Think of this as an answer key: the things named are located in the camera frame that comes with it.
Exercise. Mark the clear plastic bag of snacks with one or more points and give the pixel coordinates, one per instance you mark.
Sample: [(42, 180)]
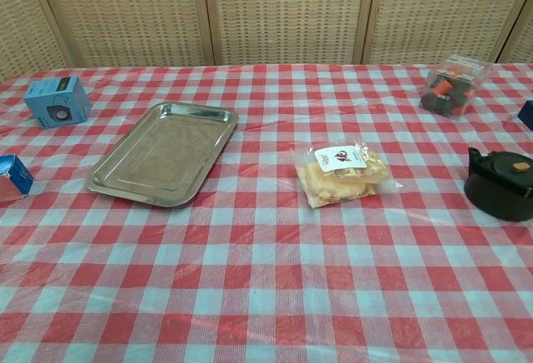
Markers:
[(341, 173)]

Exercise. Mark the stainless steel rectangular tray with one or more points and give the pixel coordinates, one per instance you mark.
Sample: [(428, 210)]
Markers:
[(162, 152)]

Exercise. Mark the red white checkered tablecloth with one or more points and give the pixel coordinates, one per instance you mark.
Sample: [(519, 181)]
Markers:
[(266, 279)]

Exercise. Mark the woven bamboo folding screen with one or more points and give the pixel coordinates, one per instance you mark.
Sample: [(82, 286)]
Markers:
[(266, 13)]

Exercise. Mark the clear box of orange black parts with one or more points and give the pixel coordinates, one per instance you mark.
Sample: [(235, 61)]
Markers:
[(451, 88)]

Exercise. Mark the light blue speaker box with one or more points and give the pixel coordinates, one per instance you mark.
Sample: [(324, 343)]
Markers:
[(56, 102)]

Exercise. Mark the black round teapot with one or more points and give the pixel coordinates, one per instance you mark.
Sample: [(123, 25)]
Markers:
[(499, 184)]

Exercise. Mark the blue and red small carton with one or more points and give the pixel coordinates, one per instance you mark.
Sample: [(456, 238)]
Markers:
[(12, 177)]

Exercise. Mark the dark blue box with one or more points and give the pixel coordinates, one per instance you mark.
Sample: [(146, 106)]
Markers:
[(527, 115)]

